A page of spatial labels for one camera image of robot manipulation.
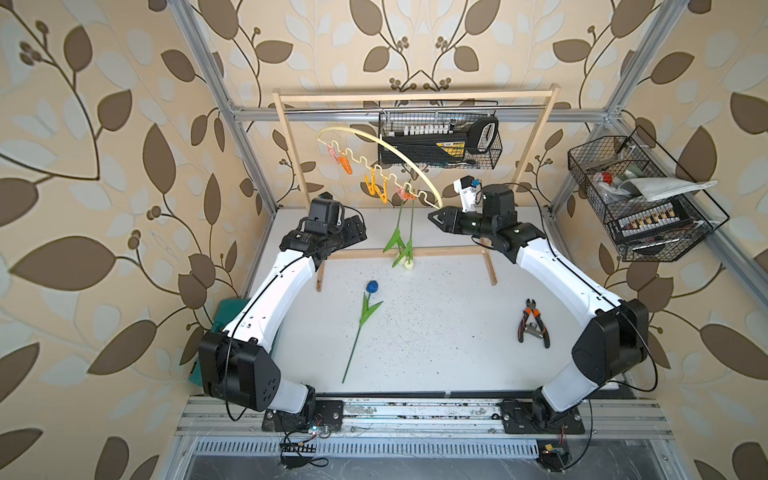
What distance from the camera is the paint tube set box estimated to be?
65cm

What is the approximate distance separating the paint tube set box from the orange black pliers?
1.12 feet

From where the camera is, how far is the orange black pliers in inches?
34.8
